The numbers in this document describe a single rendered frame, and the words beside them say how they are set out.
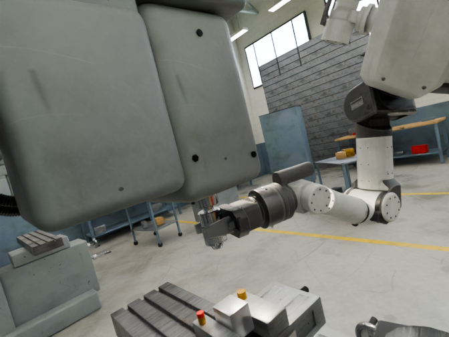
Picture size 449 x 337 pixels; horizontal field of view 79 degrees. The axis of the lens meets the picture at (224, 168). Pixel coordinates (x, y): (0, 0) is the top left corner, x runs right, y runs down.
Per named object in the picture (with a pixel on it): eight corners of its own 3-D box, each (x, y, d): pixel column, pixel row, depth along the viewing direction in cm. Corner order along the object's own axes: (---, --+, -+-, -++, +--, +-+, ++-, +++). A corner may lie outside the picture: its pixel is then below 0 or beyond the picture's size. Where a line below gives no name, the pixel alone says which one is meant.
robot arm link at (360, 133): (381, 136, 83) (380, 91, 82) (408, 134, 74) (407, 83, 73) (349, 139, 80) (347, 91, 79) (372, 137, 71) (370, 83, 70)
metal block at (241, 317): (236, 318, 62) (230, 293, 62) (254, 328, 57) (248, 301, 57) (218, 332, 59) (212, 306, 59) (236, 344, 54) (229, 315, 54)
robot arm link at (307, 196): (264, 214, 67) (301, 200, 71) (292, 231, 57) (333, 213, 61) (257, 170, 64) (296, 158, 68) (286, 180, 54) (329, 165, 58)
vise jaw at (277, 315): (243, 303, 70) (239, 288, 69) (290, 325, 58) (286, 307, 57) (225, 316, 66) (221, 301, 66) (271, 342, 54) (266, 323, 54)
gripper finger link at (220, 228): (200, 226, 52) (229, 215, 55) (205, 242, 53) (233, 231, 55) (203, 227, 51) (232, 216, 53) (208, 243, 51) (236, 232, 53)
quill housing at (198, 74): (208, 182, 69) (176, 55, 66) (270, 176, 53) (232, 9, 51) (137, 206, 57) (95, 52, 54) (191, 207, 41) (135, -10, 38)
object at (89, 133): (129, 192, 58) (96, 71, 56) (192, 187, 39) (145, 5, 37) (22, 225, 46) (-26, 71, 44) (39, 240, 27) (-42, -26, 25)
